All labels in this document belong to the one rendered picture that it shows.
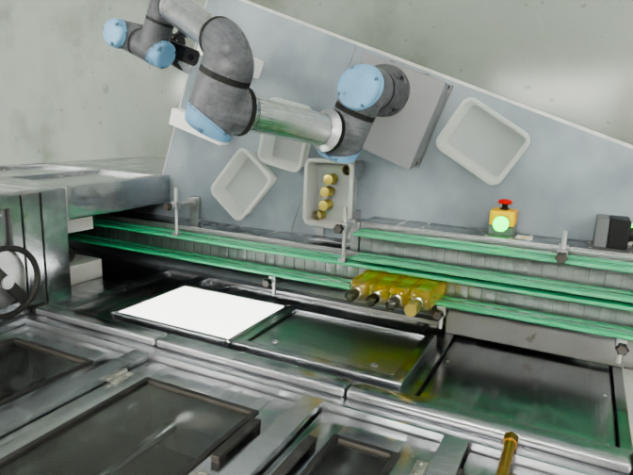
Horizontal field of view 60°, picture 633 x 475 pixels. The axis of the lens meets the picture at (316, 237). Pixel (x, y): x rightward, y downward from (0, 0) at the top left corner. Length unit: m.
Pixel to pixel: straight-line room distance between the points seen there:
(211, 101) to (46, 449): 0.76
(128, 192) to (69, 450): 1.11
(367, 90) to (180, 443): 0.94
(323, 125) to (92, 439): 0.89
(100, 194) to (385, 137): 0.98
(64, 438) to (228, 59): 0.83
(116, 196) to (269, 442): 1.19
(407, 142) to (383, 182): 0.20
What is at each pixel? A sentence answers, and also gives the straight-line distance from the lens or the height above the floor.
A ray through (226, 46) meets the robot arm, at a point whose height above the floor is 1.45.
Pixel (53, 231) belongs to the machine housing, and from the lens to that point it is 1.90.
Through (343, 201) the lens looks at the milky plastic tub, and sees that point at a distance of 1.84.
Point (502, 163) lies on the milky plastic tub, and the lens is 1.71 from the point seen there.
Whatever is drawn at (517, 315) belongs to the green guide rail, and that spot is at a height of 0.95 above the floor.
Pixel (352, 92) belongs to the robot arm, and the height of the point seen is 1.08.
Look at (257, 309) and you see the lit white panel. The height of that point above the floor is 1.07.
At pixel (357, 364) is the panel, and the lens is 1.39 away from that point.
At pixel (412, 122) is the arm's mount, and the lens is 1.66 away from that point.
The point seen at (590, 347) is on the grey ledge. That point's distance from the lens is 1.67.
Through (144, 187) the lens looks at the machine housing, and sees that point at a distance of 2.15.
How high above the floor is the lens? 2.45
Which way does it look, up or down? 62 degrees down
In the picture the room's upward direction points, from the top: 112 degrees counter-clockwise
